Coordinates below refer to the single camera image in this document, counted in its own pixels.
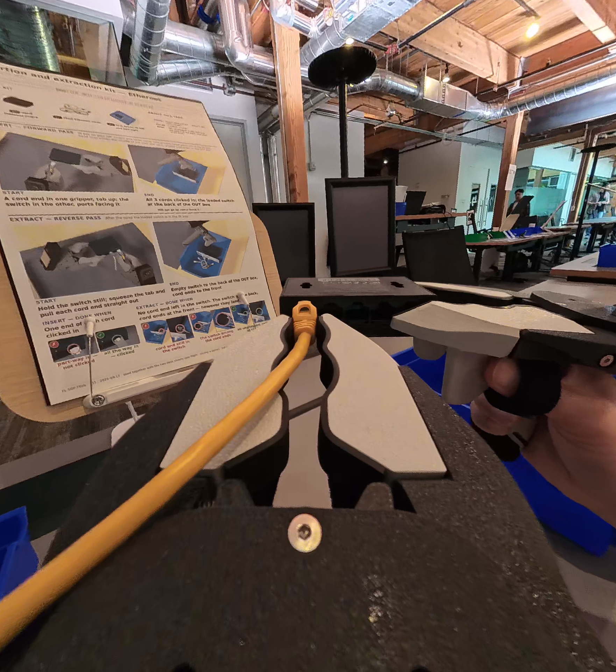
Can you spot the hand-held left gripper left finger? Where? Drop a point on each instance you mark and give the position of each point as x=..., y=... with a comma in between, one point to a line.
x=224, y=399

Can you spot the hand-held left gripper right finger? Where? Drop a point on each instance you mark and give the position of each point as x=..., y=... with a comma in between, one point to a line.
x=381, y=410

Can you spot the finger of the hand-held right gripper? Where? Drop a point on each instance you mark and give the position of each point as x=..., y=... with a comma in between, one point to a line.
x=476, y=293
x=476, y=328

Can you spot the black network switch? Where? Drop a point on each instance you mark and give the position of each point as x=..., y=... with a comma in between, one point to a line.
x=350, y=305

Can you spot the person's right hand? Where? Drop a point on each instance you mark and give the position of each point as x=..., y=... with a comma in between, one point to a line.
x=592, y=452

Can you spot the black office chair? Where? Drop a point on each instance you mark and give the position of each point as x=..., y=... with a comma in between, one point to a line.
x=437, y=255

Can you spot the green-topped table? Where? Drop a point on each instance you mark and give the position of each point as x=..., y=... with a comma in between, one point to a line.
x=502, y=238

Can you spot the white stand base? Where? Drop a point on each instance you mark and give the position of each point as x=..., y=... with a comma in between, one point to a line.
x=126, y=431

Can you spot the printed instruction poster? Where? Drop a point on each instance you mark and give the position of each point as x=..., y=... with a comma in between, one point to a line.
x=119, y=231

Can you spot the wooden pillar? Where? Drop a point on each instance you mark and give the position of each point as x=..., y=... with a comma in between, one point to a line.
x=290, y=105

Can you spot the black pole with round top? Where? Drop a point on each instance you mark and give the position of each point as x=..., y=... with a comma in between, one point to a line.
x=341, y=65

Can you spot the silver ventilation duct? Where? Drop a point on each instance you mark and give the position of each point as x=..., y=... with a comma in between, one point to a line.
x=339, y=21

